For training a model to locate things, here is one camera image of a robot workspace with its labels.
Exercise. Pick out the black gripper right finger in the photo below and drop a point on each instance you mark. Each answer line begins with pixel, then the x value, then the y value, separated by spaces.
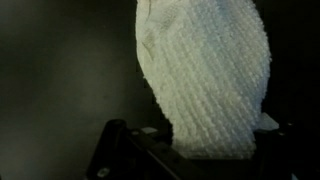
pixel 285 151

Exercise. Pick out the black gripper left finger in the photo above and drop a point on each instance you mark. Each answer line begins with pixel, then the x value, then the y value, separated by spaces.
pixel 123 153

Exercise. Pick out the white terry cloth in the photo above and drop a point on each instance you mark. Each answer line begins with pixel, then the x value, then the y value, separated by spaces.
pixel 208 64

